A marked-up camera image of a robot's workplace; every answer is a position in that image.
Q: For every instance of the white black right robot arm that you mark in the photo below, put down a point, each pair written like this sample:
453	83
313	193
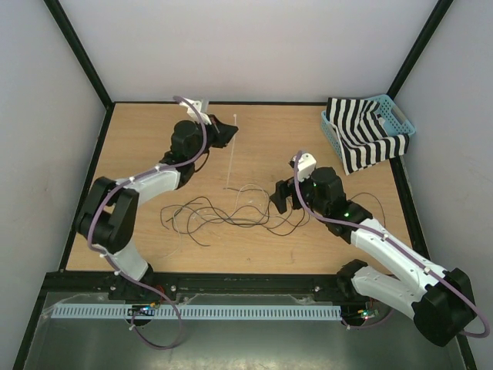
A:
438	301

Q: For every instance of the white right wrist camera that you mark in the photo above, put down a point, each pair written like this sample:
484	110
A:
306	165

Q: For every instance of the black white striped cloth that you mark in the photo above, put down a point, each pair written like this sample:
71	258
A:
362	138

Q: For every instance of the black cage frame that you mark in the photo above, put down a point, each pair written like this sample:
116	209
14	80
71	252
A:
77	50

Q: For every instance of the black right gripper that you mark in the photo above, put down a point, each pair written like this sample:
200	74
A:
284	190

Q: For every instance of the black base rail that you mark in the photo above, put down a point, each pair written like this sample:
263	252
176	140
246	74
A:
321	287

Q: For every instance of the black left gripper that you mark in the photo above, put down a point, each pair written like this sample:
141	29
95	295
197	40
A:
223	132

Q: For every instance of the grey metal front plate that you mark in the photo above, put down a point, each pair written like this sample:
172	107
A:
144	343

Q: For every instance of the light blue perforated basket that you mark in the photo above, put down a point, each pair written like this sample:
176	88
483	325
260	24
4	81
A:
395	122

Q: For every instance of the white slotted cable duct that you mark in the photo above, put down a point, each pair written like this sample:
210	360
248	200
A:
199	312

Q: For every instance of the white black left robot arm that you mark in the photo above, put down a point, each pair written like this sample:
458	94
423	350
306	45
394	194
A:
108	215

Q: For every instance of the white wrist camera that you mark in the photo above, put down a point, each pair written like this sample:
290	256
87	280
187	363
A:
306	165
196	111

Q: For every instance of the white zip tie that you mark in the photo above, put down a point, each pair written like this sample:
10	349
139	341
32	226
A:
233	143

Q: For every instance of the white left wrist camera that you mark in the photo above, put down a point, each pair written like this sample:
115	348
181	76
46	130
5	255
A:
196	111

